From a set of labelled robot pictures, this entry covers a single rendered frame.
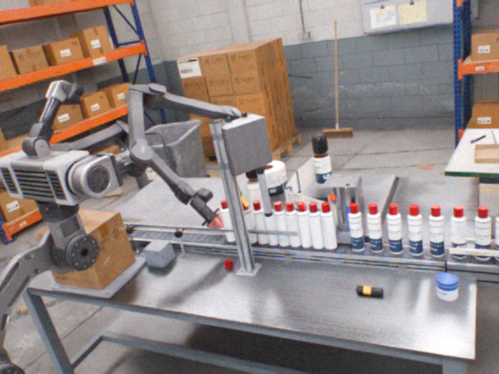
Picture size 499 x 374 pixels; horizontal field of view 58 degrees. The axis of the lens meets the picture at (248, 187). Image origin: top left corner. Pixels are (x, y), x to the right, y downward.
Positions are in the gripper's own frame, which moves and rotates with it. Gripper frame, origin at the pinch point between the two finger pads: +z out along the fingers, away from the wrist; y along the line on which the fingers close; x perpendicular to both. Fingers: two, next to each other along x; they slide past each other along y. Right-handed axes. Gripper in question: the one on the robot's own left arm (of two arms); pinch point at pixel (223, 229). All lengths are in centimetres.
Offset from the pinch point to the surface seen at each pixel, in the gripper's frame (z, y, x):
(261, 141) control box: -15, -8, -53
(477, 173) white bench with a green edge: 79, 96, -73
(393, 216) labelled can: 41, -3, -67
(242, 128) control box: -23, -13, -55
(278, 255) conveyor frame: 24.7, -6.1, -17.1
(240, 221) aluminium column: 1.6, -17.0, -24.7
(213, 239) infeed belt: -0.2, -0.3, 8.8
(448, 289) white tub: 66, -23, -72
